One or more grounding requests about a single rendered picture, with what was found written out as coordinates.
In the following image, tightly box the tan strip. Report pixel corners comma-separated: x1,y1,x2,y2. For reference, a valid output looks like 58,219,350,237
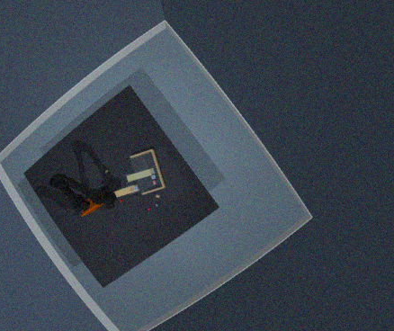
114,184,139,198

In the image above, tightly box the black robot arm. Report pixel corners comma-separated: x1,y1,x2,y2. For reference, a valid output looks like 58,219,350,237
49,174,116,211

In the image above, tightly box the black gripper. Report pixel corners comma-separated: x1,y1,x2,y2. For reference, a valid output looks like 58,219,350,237
101,185,115,210

